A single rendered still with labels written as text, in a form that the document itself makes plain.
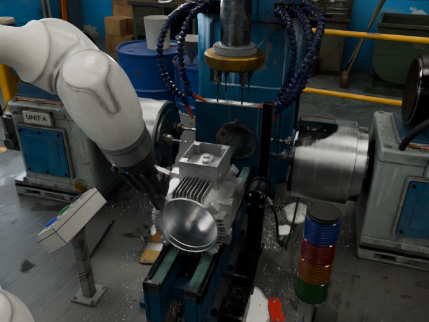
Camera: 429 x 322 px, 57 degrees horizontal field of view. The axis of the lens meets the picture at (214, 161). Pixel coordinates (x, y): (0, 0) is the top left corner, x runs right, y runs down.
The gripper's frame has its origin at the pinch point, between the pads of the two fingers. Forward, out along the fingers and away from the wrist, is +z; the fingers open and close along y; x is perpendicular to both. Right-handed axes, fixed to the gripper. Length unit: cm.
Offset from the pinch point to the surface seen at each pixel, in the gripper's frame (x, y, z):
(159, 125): -32.1, 15.1, 17.4
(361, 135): -36, -45, 16
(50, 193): -11, 55, 38
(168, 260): 9.1, -1.7, 16.2
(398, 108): -288, -116, 294
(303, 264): 10.9, -33.9, -7.0
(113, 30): -427, 314, 330
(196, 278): 12.3, -10.2, 14.4
